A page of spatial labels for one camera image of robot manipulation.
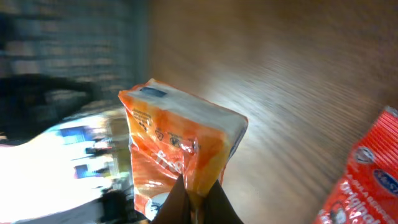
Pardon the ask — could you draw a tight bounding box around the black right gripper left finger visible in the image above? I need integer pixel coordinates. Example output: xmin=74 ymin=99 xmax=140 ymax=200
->
xmin=150 ymin=175 xmax=191 ymax=224

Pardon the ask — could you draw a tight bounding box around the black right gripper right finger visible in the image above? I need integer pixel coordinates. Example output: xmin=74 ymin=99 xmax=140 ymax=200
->
xmin=204 ymin=180 xmax=243 ymax=224

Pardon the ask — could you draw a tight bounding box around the orange tissue pack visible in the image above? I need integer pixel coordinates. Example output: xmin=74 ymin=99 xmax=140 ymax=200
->
xmin=118 ymin=79 xmax=248 ymax=223

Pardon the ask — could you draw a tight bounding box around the red snack bag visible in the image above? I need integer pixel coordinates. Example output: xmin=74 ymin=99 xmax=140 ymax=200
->
xmin=314 ymin=106 xmax=397 ymax=224

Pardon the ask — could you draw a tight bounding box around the yellow wet wipes pack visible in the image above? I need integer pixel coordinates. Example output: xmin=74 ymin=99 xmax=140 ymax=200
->
xmin=1 ymin=109 xmax=132 ymax=223

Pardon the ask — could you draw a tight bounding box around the grey plastic mesh basket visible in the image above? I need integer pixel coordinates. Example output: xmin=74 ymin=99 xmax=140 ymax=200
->
xmin=0 ymin=0 xmax=150 ymax=106

